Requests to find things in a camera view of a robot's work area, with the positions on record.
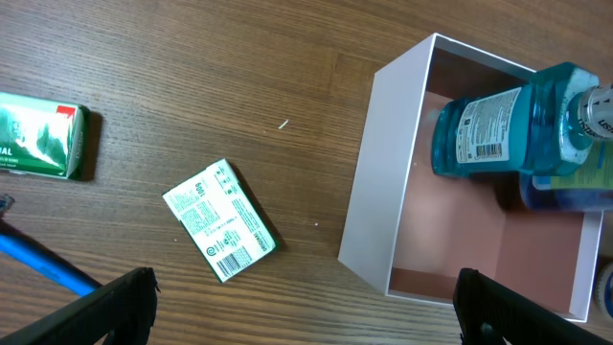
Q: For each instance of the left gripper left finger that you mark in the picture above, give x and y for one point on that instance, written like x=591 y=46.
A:
x=120 y=312

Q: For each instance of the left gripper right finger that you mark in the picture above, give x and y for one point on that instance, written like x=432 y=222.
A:
x=489 y=313

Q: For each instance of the pink open cardboard box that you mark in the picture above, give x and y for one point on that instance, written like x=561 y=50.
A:
x=409 y=232

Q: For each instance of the white green soap box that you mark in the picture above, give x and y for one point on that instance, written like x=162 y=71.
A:
x=219 y=217

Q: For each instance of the blue mouthwash bottle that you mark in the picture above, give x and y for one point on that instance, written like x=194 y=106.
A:
x=546 y=126

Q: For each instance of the white cotton bud tub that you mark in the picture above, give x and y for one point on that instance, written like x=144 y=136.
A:
x=603 y=291

